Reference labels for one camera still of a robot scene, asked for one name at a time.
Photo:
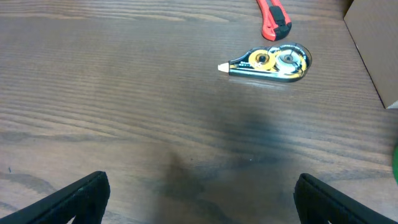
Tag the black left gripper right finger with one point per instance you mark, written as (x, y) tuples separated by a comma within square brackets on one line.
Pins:
[(319, 203)]

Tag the green tape roll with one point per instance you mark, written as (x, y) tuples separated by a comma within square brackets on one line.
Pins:
[(395, 163)]

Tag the open cardboard box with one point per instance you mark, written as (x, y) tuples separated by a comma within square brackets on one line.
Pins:
[(373, 27)]

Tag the red utility knife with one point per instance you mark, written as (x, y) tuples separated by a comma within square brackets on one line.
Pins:
[(276, 23)]

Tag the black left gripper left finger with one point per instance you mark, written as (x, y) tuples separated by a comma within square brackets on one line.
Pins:
[(82, 202)]

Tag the black yellow correction tape dispenser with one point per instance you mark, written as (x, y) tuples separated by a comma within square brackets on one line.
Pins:
[(286, 62)]

